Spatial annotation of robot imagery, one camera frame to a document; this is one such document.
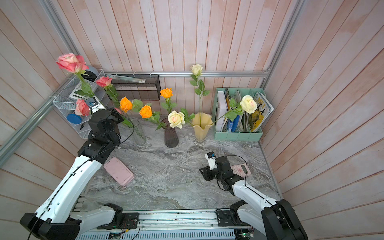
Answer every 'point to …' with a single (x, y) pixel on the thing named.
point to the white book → (222, 107)
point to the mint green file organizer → (243, 130)
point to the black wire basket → (150, 90)
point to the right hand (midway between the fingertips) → (203, 167)
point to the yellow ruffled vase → (202, 122)
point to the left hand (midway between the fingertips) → (109, 109)
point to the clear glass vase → (137, 133)
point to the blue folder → (232, 125)
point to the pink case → (119, 171)
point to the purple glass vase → (171, 140)
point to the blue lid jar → (74, 118)
